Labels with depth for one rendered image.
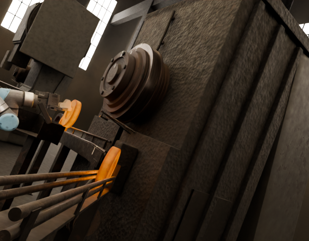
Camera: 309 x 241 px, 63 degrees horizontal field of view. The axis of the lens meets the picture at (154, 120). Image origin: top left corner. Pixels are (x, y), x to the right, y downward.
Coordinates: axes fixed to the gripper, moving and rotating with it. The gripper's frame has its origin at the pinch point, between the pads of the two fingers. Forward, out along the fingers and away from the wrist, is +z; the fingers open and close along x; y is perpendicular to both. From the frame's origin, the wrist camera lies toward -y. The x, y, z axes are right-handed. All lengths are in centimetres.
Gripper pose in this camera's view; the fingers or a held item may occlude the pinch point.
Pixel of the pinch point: (72, 110)
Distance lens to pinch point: 144.8
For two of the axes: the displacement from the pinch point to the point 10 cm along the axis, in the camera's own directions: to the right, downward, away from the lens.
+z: 8.3, 1.2, 5.5
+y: 1.9, -9.8, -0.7
